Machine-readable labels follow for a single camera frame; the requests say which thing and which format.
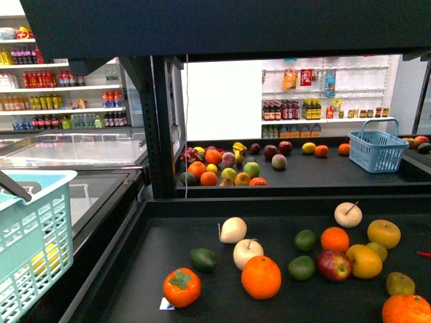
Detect back shelf starfruit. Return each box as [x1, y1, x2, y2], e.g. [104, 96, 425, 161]
[232, 142, 247, 164]

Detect back shelf green apple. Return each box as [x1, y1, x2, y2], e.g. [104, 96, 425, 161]
[243, 161, 260, 179]

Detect black shelf post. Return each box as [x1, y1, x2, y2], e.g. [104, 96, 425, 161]
[119, 55, 184, 199]

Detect back fruit shelf tray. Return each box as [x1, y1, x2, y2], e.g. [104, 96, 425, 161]
[176, 137, 430, 198]

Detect orange persimmon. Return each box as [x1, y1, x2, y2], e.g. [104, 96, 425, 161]
[162, 267, 202, 308]

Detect orange snack bag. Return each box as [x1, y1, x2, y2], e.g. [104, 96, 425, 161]
[283, 69, 297, 91]

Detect drinks shelf unit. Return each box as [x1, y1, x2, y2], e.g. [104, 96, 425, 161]
[1, 15, 133, 132]

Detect brown kiwi upper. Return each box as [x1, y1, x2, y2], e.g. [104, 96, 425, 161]
[366, 242, 388, 262]

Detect yellow orange fruit upper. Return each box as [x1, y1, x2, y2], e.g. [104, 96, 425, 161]
[367, 219, 401, 249]

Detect shelf orange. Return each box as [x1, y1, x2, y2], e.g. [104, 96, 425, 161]
[314, 145, 329, 157]
[205, 149, 222, 166]

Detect brown kiwi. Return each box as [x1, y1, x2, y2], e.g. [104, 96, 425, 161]
[366, 242, 388, 262]
[386, 272, 416, 296]

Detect white pear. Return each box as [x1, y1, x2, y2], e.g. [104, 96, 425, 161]
[233, 239, 264, 271]
[334, 202, 363, 228]

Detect green lime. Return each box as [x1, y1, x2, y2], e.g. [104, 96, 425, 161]
[288, 256, 315, 281]
[294, 229, 317, 252]

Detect back shelf red apple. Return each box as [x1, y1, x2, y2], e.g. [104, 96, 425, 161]
[278, 141, 293, 156]

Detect fruit shelf tray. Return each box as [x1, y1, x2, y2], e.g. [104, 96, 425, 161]
[63, 195, 430, 322]
[176, 137, 430, 198]

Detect small orange mandarin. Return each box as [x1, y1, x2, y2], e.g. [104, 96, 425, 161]
[321, 227, 350, 253]

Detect white hanging cord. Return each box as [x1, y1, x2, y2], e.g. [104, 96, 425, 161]
[184, 53, 190, 199]

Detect orange at bottom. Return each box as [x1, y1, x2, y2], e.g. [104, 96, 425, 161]
[382, 294, 430, 323]

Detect glass top freezer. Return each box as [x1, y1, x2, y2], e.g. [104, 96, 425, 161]
[0, 129, 151, 236]

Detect green lime upper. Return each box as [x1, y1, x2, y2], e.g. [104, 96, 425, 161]
[294, 229, 317, 252]

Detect red chili pepper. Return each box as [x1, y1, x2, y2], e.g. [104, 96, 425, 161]
[416, 251, 431, 258]

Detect white pear far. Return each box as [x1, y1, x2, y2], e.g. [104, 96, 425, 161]
[334, 202, 363, 228]

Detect white price label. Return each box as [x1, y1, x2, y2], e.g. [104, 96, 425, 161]
[159, 297, 175, 310]

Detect dark green avocado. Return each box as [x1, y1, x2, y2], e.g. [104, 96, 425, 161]
[189, 248, 218, 273]

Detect back shelf lemon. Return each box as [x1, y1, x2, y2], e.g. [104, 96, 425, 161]
[302, 142, 317, 155]

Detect yellow orange fruit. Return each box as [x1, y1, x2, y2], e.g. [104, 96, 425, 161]
[346, 244, 383, 279]
[367, 219, 401, 249]

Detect light blue shopping basket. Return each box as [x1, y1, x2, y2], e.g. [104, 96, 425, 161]
[1, 170, 77, 322]

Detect large orange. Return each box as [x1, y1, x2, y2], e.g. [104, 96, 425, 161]
[241, 256, 281, 300]

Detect white onion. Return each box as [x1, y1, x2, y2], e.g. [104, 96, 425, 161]
[218, 217, 247, 244]

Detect back shelf dark apple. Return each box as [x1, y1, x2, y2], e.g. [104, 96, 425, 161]
[263, 145, 278, 161]

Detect red snack bag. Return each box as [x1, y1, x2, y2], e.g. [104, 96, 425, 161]
[300, 69, 313, 87]

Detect small blue basket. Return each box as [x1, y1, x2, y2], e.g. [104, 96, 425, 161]
[348, 119, 409, 174]

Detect dark soy sauce bottles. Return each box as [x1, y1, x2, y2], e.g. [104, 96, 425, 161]
[261, 100, 300, 121]

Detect back shelf orange left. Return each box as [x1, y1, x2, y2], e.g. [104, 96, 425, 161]
[205, 149, 222, 166]

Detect back shelf peach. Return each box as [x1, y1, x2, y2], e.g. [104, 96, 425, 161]
[271, 154, 287, 170]

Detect front fruit shelf tray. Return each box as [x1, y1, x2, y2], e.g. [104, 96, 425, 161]
[63, 195, 430, 322]

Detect yellow label bottles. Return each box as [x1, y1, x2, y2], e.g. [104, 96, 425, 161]
[301, 98, 321, 120]

